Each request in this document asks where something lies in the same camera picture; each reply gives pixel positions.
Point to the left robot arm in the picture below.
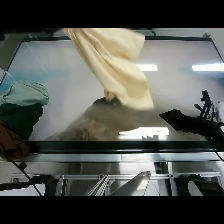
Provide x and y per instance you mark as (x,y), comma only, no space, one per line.
(43,182)

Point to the silver frame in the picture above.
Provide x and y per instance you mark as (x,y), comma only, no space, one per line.
(126,186)

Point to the cream T-shirt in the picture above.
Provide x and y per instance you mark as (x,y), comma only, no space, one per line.
(113,60)

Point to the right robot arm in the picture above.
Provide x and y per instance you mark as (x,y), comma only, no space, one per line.
(190,124)

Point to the brown garment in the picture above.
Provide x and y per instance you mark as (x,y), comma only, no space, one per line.
(10,143)

